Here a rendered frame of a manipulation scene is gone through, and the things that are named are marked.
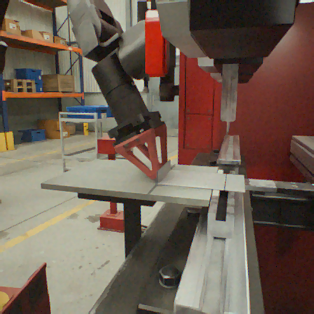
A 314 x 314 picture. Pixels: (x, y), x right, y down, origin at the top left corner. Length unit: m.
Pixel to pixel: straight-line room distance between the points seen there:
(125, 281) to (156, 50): 0.31
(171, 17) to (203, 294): 0.22
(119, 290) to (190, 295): 0.18
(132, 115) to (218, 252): 0.24
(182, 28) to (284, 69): 1.11
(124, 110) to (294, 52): 0.98
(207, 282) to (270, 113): 1.08
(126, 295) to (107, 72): 0.33
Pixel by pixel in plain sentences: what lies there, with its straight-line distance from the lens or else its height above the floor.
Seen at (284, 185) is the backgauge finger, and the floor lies 1.00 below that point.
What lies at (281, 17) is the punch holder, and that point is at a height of 1.18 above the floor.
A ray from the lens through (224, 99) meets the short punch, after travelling 0.39.
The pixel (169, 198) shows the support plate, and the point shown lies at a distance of 0.38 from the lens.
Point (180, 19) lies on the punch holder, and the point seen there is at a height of 1.18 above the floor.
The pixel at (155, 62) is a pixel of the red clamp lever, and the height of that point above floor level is 1.17.
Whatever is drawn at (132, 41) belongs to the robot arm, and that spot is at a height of 1.21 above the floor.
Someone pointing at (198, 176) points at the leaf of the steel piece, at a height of 1.00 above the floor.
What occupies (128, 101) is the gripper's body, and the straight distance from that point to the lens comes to 0.44.
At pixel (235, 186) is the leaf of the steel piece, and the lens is 0.43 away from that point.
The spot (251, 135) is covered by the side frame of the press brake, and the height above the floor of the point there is 0.96.
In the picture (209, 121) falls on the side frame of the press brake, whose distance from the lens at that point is 1.30.
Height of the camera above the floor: 1.13
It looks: 12 degrees down
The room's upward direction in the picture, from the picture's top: straight up
